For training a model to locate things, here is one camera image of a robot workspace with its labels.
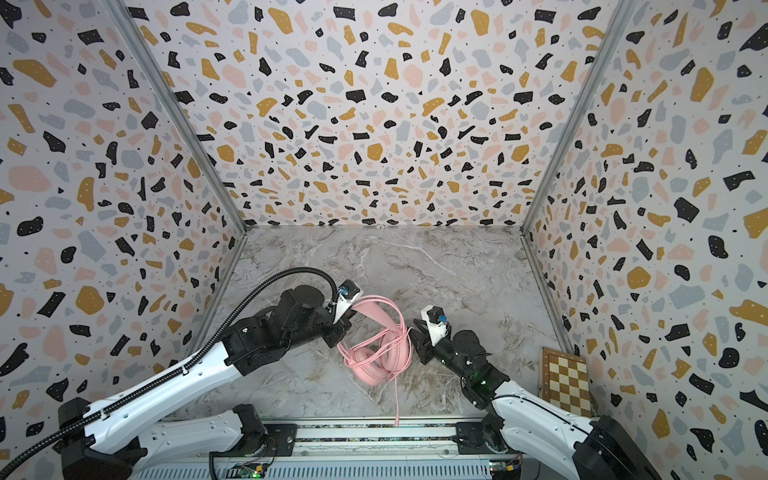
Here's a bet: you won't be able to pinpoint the pink headphone cable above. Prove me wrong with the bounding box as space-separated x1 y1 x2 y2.
341 296 415 427

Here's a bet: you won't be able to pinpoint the pink headphones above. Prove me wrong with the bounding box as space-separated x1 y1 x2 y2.
337 295 412 387

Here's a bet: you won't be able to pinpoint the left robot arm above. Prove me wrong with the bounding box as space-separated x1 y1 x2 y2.
56 280 362 479

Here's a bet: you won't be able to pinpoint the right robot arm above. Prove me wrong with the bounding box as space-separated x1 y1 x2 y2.
409 320 660 479

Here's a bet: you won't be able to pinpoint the wooden chessboard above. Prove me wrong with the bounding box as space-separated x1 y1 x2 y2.
539 347 594 417

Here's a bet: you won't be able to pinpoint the right circuit board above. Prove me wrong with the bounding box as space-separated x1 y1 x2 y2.
489 460 521 480

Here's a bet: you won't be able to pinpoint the circuit board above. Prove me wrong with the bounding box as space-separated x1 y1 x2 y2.
489 460 521 480
230 463 268 479

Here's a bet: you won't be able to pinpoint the left circuit board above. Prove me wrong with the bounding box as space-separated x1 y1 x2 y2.
230 463 268 479

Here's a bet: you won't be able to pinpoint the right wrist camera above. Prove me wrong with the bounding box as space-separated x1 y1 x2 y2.
421 305 450 346

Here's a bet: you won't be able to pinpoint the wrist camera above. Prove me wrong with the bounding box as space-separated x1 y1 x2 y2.
333 279 363 323
421 305 450 346

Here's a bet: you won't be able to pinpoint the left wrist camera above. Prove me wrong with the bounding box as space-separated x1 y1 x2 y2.
333 279 363 323

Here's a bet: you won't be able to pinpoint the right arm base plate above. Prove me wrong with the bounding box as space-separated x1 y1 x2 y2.
452 421 510 455

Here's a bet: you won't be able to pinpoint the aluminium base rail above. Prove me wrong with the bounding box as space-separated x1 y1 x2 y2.
137 418 517 463

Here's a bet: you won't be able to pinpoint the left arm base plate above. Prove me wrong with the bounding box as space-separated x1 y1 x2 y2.
226 423 298 458

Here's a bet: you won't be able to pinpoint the black corrugated cable conduit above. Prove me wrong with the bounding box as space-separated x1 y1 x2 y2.
0 266 342 478

